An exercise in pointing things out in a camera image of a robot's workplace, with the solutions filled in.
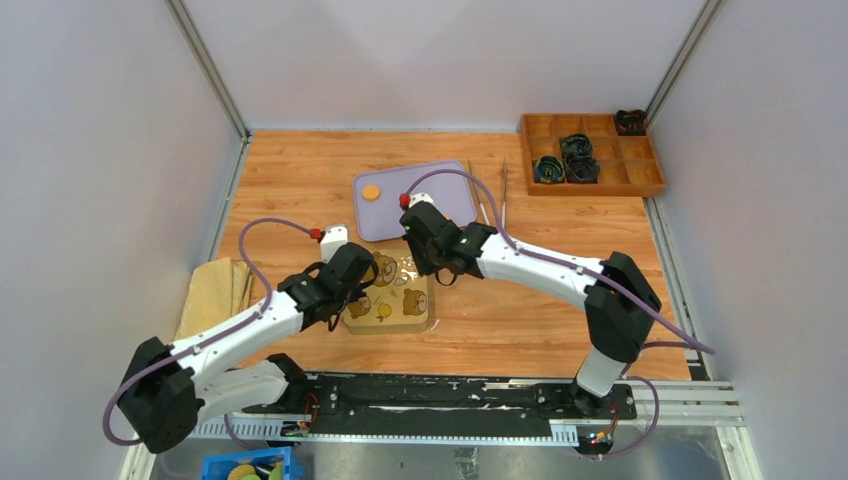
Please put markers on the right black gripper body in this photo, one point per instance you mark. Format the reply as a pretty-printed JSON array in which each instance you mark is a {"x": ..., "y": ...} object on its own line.
[{"x": 427, "y": 258}]

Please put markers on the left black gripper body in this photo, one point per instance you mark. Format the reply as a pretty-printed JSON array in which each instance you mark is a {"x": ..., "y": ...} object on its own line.
[{"x": 344, "y": 299}]

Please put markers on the silver tin lid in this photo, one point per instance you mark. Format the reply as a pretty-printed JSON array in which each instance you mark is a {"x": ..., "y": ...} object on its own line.
[{"x": 399, "y": 294}]

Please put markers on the metal tongs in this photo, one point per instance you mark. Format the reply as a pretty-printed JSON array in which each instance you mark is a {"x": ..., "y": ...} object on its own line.
[{"x": 485, "y": 198}]

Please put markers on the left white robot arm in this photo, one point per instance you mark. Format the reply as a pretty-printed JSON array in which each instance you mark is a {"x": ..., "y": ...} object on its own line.
[{"x": 168, "y": 389}]

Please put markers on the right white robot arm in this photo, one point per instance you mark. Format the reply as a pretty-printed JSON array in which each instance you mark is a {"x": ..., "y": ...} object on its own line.
[{"x": 615, "y": 296}]

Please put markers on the orange cookie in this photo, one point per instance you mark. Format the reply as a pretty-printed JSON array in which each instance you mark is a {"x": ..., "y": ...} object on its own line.
[{"x": 371, "y": 193}]

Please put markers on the gold cookie tin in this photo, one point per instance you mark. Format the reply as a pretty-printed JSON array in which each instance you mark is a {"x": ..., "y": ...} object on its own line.
[{"x": 386, "y": 328}]

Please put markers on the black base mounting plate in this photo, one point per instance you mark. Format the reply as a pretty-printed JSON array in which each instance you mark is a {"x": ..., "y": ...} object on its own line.
[{"x": 453, "y": 407}]

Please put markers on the blue plastic bin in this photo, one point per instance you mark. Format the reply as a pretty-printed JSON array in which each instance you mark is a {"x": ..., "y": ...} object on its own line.
[{"x": 271, "y": 463}]

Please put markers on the wooden compartment organizer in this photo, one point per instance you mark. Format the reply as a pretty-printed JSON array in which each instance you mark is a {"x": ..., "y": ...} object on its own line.
[{"x": 629, "y": 165}]

